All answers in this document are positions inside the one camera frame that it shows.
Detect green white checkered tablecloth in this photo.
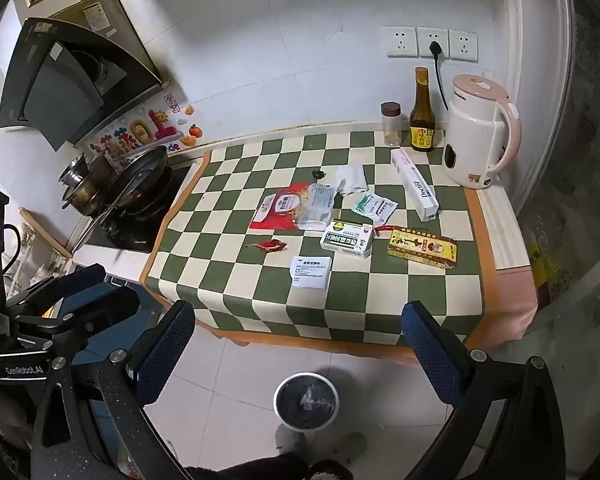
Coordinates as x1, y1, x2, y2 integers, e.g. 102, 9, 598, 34
139, 130, 539, 361

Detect white sachet blue print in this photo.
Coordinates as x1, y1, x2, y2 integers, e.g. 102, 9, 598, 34
289, 255, 335, 291

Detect yellow bag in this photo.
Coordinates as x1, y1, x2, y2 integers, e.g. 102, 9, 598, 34
526, 244, 574, 307

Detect glass sliding door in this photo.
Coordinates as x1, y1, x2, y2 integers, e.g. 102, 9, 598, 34
500, 0, 600, 346

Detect green white sachet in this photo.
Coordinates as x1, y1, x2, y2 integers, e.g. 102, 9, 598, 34
352, 193, 399, 224

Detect white trash bin black liner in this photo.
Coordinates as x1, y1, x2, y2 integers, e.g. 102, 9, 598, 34
273, 372, 340, 434

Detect small red wrapper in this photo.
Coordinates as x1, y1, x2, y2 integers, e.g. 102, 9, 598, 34
246, 238, 287, 253

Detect steel cooking pot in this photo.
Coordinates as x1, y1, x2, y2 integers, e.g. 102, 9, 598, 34
59, 154, 117, 217

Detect yellow red box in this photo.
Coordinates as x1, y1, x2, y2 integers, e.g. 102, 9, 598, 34
387, 226, 459, 270

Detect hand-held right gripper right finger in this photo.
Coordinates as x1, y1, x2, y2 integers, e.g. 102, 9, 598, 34
401, 301, 567, 480

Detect black wok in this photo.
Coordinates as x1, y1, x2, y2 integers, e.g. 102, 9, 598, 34
69, 146, 175, 257

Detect dark fuzzy slipper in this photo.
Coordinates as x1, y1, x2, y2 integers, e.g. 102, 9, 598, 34
307, 459, 357, 480

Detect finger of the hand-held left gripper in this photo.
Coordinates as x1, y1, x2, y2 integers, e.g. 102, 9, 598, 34
5, 262, 107, 318
10, 285, 141, 361

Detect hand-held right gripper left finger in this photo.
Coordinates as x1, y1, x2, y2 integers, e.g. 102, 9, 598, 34
30, 300, 196, 480

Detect black cooktop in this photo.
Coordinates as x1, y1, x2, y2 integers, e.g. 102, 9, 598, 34
86, 164, 206, 252

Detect red white sugar bag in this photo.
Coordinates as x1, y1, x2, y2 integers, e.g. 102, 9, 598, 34
249, 182, 339, 232

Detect white wall socket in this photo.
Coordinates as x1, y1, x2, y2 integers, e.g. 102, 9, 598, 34
384, 26, 420, 58
417, 27, 451, 59
448, 29, 480, 62

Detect black plug with cable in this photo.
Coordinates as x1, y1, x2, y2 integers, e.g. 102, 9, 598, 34
428, 42, 450, 111

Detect long white box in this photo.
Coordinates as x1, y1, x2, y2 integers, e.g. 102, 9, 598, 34
390, 148, 440, 222

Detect yellow red snack packet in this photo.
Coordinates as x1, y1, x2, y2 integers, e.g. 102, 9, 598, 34
408, 67, 435, 153

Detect black range hood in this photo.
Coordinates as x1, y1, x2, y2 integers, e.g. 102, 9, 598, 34
0, 17, 164, 152

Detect white medicine box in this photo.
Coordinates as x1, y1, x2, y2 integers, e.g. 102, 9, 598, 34
319, 219, 375, 260

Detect crumpled white tissue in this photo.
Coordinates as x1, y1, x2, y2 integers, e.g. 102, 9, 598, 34
334, 163, 370, 197

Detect spice jar brown lid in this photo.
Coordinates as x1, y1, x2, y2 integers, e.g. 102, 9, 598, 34
380, 102, 404, 147

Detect steel hood chimney cover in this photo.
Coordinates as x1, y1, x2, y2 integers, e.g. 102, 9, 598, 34
45, 0, 154, 81

